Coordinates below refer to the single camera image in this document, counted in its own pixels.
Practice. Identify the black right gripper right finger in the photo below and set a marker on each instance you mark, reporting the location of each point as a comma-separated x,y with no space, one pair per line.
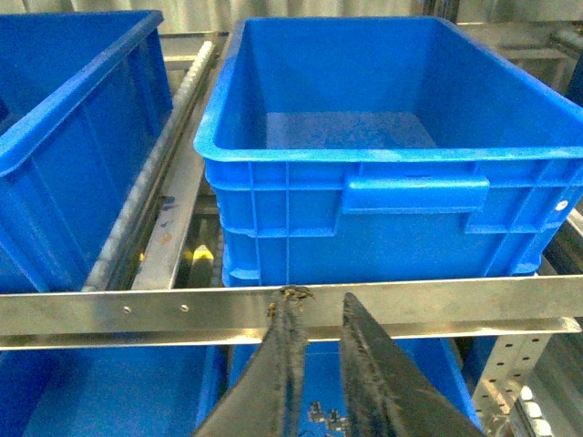
385,393

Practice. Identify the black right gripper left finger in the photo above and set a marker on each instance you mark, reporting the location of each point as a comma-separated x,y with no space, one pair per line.
266,399

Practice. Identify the lower shelf blue bin right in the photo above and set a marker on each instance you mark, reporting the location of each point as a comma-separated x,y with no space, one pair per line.
323,411

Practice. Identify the shelf blue bin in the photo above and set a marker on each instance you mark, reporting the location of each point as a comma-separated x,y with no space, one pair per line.
150,391
323,411

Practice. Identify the lower shelf blue bin left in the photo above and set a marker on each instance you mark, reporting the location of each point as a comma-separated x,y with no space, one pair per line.
150,391

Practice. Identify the white roller track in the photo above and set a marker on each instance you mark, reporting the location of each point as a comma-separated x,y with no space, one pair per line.
144,188

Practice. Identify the blue ribbed plastic bin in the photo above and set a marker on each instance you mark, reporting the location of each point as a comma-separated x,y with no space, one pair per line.
374,149

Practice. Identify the blue plastic bin centre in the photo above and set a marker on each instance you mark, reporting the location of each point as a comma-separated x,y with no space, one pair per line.
84,99

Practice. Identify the perforated steel rack post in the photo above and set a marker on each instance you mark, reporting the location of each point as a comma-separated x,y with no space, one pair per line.
496,370

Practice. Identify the steel divider rail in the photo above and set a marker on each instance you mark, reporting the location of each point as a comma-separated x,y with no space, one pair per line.
165,251

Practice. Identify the steel rack front rail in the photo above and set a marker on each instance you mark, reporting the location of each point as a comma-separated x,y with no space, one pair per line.
406,309

